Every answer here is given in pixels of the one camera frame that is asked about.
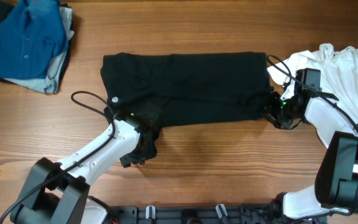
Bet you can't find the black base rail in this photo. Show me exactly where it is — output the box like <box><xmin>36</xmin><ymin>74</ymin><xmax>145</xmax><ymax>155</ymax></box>
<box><xmin>104</xmin><ymin>203</ymin><xmax>328</xmax><ymax>224</ymax></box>

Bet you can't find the light grey folded garment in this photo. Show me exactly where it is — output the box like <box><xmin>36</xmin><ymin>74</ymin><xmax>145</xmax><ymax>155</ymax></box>
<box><xmin>6</xmin><ymin>6</ymin><xmax>74</xmax><ymax>94</ymax></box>

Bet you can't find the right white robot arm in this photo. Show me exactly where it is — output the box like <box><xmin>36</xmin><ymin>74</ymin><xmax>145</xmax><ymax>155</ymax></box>
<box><xmin>263</xmin><ymin>68</ymin><xmax>358</xmax><ymax>222</ymax></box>

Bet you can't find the blue button shirt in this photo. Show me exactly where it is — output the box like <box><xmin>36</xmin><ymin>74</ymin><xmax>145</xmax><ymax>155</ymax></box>
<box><xmin>0</xmin><ymin>0</ymin><xmax>68</xmax><ymax>80</ymax></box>

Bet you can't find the black t-shirt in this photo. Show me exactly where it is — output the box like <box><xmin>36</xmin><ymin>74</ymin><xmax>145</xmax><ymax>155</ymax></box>
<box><xmin>101</xmin><ymin>52</ymin><xmax>271</xmax><ymax>127</ymax></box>

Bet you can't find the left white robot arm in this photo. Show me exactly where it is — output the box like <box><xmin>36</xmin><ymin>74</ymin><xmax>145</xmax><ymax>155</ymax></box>
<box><xmin>8</xmin><ymin>106</ymin><xmax>163</xmax><ymax>223</ymax></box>

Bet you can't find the white t-shirt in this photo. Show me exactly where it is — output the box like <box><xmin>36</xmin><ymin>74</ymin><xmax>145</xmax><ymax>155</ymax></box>
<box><xmin>266</xmin><ymin>43</ymin><xmax>358</xmax><ymax>150</ymax></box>

